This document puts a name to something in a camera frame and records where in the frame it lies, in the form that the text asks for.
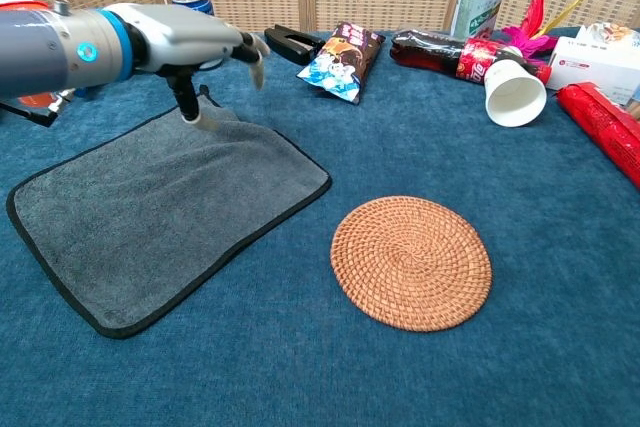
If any white snack packet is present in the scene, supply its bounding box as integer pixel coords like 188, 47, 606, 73
574, 21, 640, 48

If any black stapler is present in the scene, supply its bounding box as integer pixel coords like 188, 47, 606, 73
263, 25, 326, 67

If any red biscuit packet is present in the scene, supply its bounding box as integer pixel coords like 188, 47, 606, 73
556, 81, 640, 191

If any cola bottle with red label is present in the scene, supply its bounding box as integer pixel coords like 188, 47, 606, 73
389, 29, 554, 86

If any pink red feather shuttlecock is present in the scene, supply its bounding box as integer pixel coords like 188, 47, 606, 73
499, 0, 590, 61

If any white paper cup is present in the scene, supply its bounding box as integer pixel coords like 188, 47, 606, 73
483, 58, 548, 128

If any orange instant noodle tub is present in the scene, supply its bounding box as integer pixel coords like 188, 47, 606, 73
0, 0, 76, 109

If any green and white lidded cup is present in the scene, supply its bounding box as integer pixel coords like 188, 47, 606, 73
450, 0, 507, 41

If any grey blue cleaning cloth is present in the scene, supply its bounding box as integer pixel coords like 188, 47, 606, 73
5, 84, 333, 340

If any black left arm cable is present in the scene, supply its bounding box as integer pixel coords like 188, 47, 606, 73
0, 89, 76, 128

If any white carton box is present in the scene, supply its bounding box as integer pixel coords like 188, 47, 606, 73
544, 36, 640, 106

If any dark chocolate snack bag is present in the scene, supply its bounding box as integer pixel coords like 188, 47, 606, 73
296, 21, 387, 106

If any round woven rattan coaster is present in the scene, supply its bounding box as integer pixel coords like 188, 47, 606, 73
330, 195, 494, 333

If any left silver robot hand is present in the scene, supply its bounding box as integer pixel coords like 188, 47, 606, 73
107, 2, 272, 133

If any blue table cloth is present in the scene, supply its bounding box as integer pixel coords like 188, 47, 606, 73
0, 26, 640, 427

